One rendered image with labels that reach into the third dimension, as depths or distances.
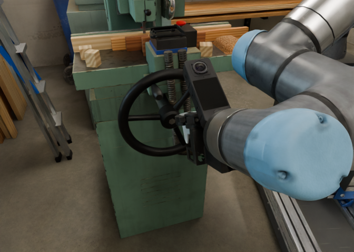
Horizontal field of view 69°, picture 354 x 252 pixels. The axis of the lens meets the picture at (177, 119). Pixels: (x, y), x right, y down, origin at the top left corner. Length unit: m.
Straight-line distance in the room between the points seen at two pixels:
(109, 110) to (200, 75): 0.54
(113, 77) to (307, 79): 0.63
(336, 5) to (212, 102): 0.20
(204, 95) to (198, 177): 0.86
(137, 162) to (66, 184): 0.78
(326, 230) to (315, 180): 1.12
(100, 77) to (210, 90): 0.50
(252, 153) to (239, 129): 0.04
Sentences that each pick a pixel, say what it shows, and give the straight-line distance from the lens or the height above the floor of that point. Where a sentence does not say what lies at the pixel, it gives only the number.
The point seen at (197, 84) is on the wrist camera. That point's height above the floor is 1.04.
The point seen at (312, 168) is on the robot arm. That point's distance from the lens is 0.23.
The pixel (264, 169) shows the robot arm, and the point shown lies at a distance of 0.23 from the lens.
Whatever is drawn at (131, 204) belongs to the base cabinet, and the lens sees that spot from 1.23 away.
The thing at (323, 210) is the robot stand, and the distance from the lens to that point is 1.41.
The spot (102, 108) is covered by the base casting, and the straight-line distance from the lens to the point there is 0.88.
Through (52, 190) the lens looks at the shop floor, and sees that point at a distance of 1.75.
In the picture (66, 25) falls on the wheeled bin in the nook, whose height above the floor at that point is 0.59.
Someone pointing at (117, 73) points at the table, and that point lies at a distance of 0.83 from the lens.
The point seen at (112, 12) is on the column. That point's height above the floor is 0.99.
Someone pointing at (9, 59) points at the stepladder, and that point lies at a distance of 1.60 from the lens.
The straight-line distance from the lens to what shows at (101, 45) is 0.98.
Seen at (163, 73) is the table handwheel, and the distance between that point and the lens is 0.65.
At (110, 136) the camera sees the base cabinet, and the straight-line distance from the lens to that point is 0.95.
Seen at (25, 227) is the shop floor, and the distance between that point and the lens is 1.64.
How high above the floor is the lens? 1.22
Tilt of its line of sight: 35 degrees down
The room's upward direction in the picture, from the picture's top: straight up
